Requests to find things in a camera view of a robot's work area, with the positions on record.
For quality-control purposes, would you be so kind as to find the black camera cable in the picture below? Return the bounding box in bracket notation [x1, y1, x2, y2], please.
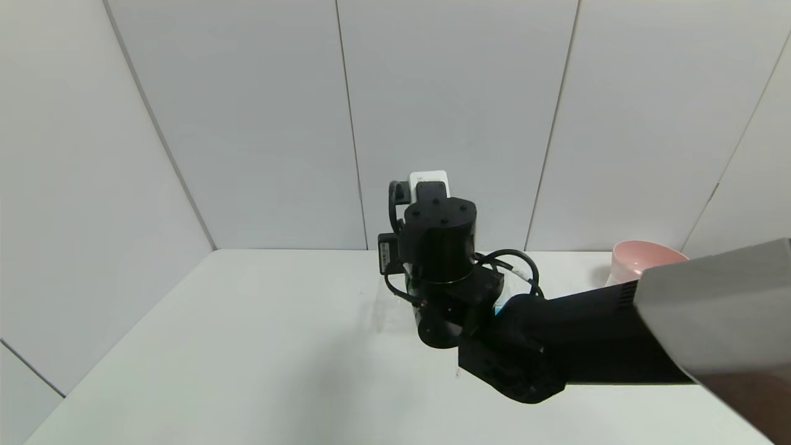
[384, 180, 422, 305]

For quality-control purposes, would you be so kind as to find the black cable with white tag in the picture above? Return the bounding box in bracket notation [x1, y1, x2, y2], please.
[475, 249, 546, 302]

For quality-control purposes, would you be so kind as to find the pink bowl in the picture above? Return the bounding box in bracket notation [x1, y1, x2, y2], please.
[611, 240, 690, 286]

